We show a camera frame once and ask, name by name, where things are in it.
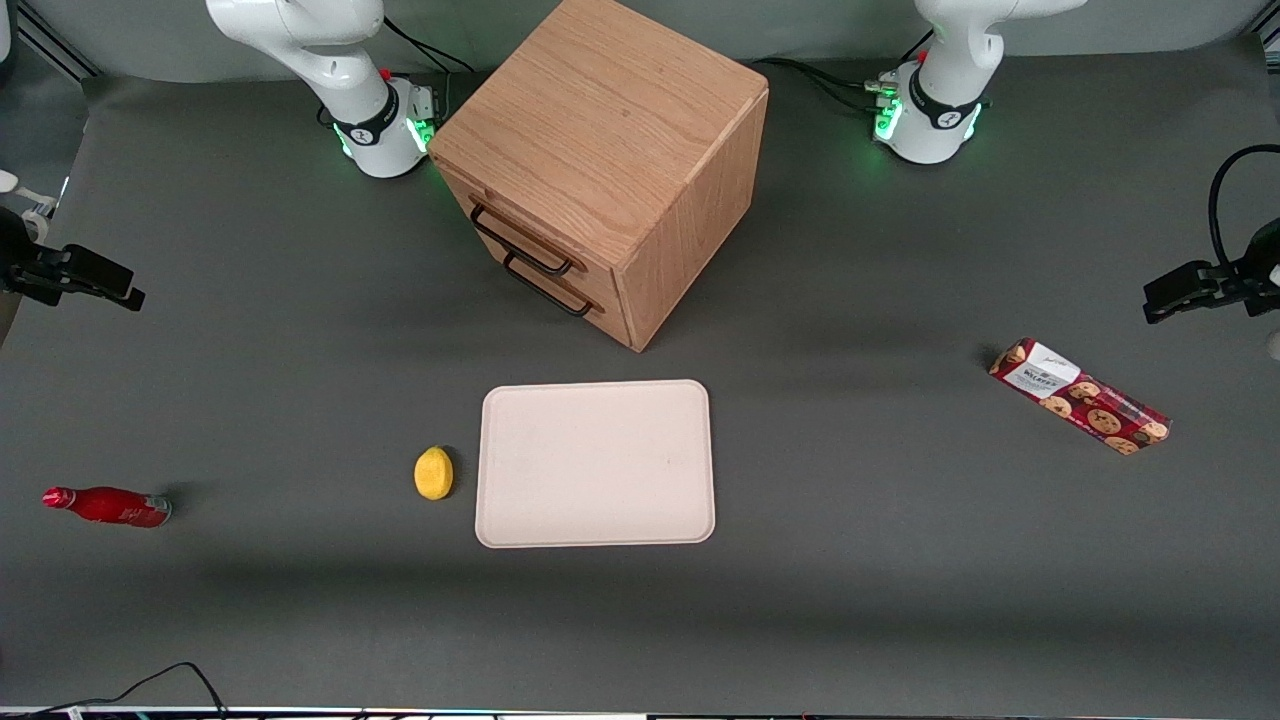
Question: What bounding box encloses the red bottle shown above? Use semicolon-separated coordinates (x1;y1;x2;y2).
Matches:
42;486;173;529

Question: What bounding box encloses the wooden drawer cabinet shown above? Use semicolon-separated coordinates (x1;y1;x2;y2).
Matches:
428;0;771;353
438;160;616;301

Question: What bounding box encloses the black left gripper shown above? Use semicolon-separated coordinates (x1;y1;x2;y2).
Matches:
1144;220;1280;324

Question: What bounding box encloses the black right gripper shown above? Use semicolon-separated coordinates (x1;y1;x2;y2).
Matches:
0;205;147;311

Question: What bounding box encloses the black looped gripper cable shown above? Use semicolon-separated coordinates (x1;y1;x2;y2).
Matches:
1207;144;1280;271

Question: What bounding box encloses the black arm base cable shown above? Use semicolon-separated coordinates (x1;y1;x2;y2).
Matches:
750;56;901;116
383;15;476;76

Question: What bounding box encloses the beige rectangular tray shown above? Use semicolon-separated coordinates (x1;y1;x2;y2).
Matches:
475;379;717;550

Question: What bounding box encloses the black right arm base cable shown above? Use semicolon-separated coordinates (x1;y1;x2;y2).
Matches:
383;15;476;76

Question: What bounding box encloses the aluminium frame rail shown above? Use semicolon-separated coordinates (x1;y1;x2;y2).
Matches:
12;0;101;81

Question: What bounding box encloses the yellow lemon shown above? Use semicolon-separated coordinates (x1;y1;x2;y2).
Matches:
414;445;455;501

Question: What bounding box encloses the thin black table-edge cable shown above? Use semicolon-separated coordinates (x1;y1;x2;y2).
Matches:
0;661;231;720

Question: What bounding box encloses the thin black drawer handle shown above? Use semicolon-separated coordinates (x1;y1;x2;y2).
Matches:
502;250;595;319

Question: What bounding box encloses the red cookie box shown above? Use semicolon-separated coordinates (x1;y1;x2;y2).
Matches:
988;338;1172;457

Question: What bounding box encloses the black left arm base cable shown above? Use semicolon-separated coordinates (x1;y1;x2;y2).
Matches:
750;56;901;116

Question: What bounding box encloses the wooden drawer with plain front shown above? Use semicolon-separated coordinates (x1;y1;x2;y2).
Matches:
465;215;633;347

